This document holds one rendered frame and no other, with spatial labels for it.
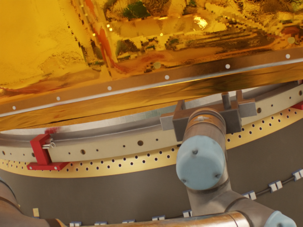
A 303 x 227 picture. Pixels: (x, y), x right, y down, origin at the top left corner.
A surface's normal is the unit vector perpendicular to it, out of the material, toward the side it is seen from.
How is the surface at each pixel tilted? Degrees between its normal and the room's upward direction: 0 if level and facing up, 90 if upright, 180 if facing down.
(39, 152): 90
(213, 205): 43
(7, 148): 90
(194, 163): 90
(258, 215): 33
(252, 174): 62
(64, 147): 90
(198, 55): 124
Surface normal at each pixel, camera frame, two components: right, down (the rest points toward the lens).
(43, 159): -0.37, 0.37
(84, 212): -0.36, -0.11
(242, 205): -0.31, -0.90
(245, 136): 0.10, -0.22
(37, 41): -0.09, 0.24
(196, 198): -0.61, 0.37
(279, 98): 0.36, 0.20
